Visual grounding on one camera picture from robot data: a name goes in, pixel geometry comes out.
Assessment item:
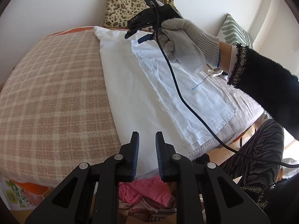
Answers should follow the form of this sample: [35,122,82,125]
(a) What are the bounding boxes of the white t-shirt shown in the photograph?
[94,26,238,177]

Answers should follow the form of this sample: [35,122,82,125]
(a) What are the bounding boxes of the black sleeved left forearm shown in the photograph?
[242,174,298,223]

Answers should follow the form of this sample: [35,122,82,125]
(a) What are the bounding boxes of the pink cloth pile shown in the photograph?
[119,176,172,207]

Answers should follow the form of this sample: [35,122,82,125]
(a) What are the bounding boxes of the pink plaid blanket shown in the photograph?
[0,30,122,187]

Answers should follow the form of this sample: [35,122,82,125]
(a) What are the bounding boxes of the striped grey trousers leg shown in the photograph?
[220,119,284,187]

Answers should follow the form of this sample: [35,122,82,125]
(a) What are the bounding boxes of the green leaf pattern cushion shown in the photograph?
[217,14,253,49]

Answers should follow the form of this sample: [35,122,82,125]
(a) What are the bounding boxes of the black sleeved right forearm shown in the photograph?
[219,42,298,140]

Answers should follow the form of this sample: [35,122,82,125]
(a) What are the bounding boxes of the grey gloved right hand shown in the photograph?
[158,18,221,72]

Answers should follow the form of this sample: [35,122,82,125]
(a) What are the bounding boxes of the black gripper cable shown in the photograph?
[152,0,299,169]

